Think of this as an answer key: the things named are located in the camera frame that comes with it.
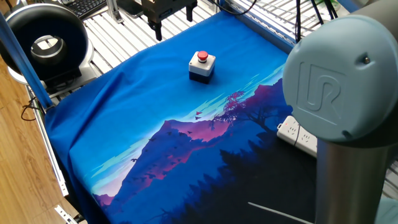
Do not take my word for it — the black smartphone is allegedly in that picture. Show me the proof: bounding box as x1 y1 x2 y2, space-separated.
116 0 144 19

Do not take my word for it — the white cable tie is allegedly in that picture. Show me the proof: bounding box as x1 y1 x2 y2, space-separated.
248 202 315 224

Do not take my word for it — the blue frame post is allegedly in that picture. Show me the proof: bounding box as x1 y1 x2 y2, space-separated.
0 12 54 110

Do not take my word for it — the white power strip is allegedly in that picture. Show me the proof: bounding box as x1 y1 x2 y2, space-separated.
276 115 318 158

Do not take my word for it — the red push button box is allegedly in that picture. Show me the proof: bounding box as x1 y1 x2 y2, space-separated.
188 50 216 85

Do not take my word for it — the white metal bracket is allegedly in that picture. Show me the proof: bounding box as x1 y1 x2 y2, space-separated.
54 205 78 224

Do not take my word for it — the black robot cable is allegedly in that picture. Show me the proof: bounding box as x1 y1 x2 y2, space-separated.
292 0 302 147

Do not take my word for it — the silver Schunk gripper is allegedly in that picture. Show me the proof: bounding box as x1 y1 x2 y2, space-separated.
141 0 198 42

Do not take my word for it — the black keyboard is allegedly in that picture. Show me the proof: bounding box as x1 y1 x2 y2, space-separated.
67 0 108 19

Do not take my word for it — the silver table edge profile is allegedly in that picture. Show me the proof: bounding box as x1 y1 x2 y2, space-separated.
26 85 69 197

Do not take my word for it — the blue mountain print cloth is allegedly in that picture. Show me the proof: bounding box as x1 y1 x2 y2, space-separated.
44 11 318 224

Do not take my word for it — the grey aluminium frame rail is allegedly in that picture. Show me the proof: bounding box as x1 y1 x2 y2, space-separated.
225 0 296 55

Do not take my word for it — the black cable loop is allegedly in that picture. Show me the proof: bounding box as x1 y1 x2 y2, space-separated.
21 96 47 122

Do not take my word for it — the black round ring lamp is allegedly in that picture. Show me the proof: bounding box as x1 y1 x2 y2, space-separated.
0 2 96 91

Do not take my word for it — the aluminium post with bracket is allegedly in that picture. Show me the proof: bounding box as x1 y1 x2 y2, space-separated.
105 0 124 24

